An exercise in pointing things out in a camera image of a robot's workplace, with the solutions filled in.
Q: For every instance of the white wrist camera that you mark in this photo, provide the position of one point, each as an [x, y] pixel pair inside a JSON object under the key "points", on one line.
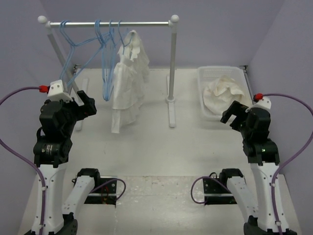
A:
{"points": [[58, 92], [260, 101]]}

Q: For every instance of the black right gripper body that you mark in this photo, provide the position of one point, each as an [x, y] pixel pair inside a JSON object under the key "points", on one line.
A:
{"points": [[245, 130]]}

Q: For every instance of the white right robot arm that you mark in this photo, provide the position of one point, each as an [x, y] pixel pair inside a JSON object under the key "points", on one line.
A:
{"points": [[264, 216]]}

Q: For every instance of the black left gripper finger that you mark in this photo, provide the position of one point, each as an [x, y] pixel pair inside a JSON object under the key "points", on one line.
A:
{"points": [[89, 107], [85, 98]]}

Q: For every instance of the white hanging garment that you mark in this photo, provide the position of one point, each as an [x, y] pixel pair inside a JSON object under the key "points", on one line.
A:
{"points": [[130, 75]]}

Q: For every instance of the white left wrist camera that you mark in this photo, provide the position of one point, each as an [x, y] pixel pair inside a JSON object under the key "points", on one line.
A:
{"points": [[58, 92]]}

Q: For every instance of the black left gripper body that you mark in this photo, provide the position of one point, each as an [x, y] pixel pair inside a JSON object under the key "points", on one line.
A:
{"points": [[74, 111]]}

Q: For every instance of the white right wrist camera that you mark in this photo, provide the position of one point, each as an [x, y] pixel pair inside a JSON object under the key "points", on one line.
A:
{"points": [[260, 101]]}

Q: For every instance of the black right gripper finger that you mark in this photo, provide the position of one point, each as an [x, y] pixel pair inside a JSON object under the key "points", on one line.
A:
{"points": [[237, 108], [228, 115]]}

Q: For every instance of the white clothes rack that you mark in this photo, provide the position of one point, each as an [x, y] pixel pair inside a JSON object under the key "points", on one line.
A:
{"points": [[172, 24]]}

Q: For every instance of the white plastic basket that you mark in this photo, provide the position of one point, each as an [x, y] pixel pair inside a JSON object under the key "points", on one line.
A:
{"points": [[207, 74]]}

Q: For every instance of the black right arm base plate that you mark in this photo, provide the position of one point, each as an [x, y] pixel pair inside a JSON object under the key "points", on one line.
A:
{"points": [[215, 194]]}

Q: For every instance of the blue hanger holding garment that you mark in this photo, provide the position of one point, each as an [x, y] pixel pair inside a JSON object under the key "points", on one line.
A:
{"points": [[121, 36]]}

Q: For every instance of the blue wire hanger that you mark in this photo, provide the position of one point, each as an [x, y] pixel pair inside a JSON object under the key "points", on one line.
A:
{"points": [[72, 45]]}

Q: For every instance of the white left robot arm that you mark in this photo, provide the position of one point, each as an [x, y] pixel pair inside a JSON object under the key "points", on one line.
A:
{"points": [[51, 153]]}

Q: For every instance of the blue empty hangers bunch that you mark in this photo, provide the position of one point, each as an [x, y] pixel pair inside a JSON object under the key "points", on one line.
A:
{"points": [[108, 47]]}

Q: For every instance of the white skirt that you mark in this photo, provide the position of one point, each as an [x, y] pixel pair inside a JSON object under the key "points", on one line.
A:
{"points": [[219, 94]]}

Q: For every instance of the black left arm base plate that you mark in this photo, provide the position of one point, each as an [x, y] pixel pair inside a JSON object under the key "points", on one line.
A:
{"points": [[106, 195]]}

